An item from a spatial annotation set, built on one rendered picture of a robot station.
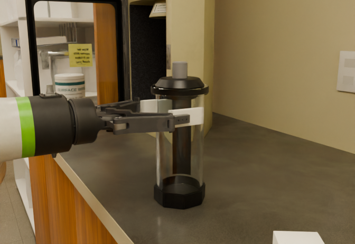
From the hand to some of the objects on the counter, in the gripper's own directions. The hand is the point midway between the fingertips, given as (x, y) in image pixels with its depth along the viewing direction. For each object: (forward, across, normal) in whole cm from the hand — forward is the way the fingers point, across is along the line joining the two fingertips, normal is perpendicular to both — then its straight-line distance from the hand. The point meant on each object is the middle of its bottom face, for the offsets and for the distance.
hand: (177, 110), depth 67 cm
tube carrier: (+1, 0, +16) cm, 17 cm away
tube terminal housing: (+28, +46, +17) cm, 57 cm away
